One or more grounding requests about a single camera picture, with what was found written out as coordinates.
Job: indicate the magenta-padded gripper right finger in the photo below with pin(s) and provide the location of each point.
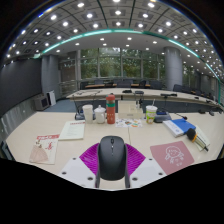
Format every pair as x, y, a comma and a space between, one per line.
146, 170

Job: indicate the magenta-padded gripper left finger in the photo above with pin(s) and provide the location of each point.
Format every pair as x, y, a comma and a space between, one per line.
76, 170

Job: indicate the black computer mouse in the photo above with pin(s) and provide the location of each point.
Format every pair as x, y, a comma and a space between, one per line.
112, 160

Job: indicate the pink printed mouse pad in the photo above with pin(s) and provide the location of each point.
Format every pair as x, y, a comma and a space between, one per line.
171, 157

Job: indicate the red and white brochure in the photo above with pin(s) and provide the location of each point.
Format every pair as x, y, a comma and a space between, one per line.
45, 150

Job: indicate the white and green booklet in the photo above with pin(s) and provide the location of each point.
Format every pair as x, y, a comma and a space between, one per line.
72, 130

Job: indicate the colourful leaflet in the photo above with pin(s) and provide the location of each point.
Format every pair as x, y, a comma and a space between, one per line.
128, 123

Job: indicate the blue and white book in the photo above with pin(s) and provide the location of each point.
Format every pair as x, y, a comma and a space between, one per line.
178, 127

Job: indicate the black conference microphone unit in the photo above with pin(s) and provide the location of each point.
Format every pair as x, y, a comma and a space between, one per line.
163, 117
79, 116

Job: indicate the green and white paper cup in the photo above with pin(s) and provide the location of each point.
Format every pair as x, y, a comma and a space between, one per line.
151, 115

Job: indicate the white paper booklet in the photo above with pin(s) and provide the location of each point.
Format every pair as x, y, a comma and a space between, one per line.
203, 136

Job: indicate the red bottle with green band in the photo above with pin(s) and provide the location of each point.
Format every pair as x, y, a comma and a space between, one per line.
110, 111

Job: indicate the curved wooden conference desk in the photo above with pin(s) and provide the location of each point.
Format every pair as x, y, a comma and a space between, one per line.
150, 95

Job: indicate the black office chairs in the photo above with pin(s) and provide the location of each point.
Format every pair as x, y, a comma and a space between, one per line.
155, 85

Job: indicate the ceiling lights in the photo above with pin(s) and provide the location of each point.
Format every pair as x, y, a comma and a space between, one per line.
116, 12

